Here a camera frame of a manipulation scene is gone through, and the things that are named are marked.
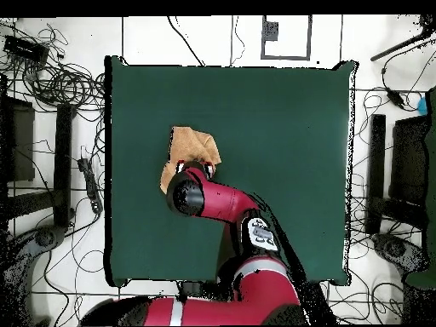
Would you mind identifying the black power adapter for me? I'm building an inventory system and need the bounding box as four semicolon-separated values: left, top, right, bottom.
385;87;406;109

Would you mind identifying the black metal stand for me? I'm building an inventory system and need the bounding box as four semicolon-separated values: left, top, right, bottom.
364;113;431;236
0;72;77;236

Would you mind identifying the tangled black cable bundle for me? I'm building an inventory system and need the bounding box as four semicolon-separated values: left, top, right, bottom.
0;20;106;113

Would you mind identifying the dark grey square tag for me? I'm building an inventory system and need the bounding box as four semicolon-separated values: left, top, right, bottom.
261;20;280;43

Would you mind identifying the dark green table cloth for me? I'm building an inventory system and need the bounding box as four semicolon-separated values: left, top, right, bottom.
103;55;359;287

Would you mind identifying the long black cable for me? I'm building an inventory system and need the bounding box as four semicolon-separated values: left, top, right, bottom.
165;15;206;67

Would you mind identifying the black tripod rod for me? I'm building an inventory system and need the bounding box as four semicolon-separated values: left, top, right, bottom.
370;14;436;63

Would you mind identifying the grey pedestal leg round foot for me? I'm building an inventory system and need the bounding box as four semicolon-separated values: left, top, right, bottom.
0;224;69;327
370;232;430;273

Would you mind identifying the tan terry cloth towel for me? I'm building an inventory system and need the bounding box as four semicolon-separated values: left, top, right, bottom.
158;125;222;195

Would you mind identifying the black electronics box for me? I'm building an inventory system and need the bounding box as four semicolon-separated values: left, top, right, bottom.
3;34;50;66

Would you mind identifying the black power strip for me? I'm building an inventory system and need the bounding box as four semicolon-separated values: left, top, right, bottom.
77;157;104;215

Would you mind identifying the grey square frame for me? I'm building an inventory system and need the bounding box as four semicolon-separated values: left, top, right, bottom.
261;14;313;61

